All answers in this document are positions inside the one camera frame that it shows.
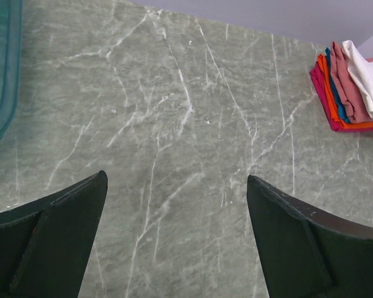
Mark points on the blue folded t shirt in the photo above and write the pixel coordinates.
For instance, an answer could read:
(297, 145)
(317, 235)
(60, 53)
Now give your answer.
(341, 110)

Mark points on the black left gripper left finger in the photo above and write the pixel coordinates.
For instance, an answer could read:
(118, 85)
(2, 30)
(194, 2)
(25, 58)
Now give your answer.
(45, 245)

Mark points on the teal plastic bin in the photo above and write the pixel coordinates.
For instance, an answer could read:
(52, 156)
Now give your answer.
(10, 58)

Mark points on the white t shirt red print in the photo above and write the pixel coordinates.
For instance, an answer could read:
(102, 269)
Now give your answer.
(361, 72)

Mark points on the magenta folded t shirt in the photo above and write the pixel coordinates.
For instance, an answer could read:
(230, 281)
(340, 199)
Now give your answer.
(317, 79)

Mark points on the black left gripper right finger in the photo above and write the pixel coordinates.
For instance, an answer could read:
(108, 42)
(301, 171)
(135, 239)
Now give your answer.
(305, 251)

